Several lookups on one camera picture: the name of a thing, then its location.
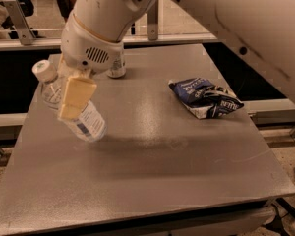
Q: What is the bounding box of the metal rail bracket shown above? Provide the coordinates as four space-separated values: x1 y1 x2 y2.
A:
3 0 35 45
147 1 158 41

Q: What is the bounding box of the clear plastic water bottle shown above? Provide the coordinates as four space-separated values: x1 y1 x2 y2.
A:
32 60 106 143

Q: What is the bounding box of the black cable on floor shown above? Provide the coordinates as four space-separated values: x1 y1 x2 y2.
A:
264 197 295 236

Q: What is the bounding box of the blue crumpled chip bag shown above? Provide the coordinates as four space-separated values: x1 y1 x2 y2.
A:
168 78 244 119

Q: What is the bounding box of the left metal rail bracket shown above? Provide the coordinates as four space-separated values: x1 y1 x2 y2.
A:
3 0 35 45

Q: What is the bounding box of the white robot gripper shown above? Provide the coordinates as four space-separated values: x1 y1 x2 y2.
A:
58 13 124 120

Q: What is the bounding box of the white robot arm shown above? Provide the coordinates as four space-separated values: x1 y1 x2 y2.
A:
61 0 295 104

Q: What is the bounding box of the middle metal rail bracket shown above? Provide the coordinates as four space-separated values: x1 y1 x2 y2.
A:
147 1 158 41

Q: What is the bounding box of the horizontal metal barrier rail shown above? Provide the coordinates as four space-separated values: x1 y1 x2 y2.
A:
0 32 219 52

